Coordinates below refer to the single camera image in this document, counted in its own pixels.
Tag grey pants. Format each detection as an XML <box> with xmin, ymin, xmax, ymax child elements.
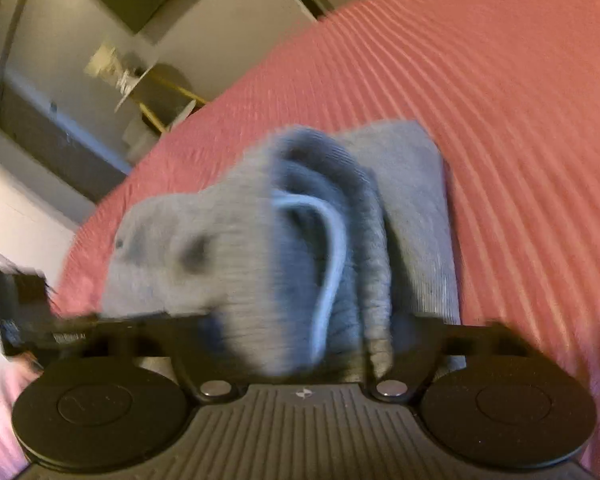
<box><xmin>101</xmin><ymin>119</ymin><xmax>464</xmax><ymax>382</ymax></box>

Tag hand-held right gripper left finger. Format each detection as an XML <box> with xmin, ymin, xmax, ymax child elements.
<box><xmin>69</xmin><ymin>314</ymin><xmax>237</xmax><ymax>403</ymax></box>

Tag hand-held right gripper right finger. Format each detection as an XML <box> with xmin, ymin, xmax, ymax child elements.
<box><xmin>369</xmin><ymin>315</ymin><xmax>542</xmax><ymax>403</ymax></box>

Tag wooden stool with yellow legs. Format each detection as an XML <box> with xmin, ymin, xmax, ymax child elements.
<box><xmin>114</xmin><ymin>62</ymin><xmax>208</xmax><ymax>136</ymax></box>

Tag pink ribbed bedspread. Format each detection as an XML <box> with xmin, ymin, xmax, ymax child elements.
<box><xmin>50</xmin><ymin>0</ymin><xmax>600</xmax><ymax>480</ymax></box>

